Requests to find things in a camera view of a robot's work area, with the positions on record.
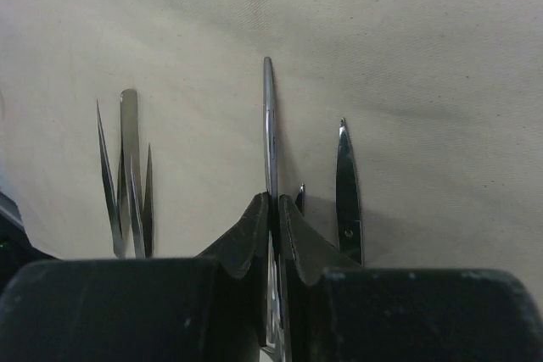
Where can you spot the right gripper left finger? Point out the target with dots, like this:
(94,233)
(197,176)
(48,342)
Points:
(210,307)

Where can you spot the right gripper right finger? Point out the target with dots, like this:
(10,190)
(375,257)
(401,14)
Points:
(341,311)

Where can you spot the steel clamp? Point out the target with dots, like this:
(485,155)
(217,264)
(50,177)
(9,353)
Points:
(275,340)

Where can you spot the steel forceps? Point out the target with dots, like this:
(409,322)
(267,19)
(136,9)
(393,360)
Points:
(348,205)

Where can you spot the steel tweezers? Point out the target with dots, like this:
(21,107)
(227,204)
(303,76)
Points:
(130,195)
(111,193)

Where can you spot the steel scissors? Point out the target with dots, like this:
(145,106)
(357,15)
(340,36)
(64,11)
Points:
(300,199)

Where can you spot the beige cloth wrap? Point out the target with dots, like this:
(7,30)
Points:
(443,99)

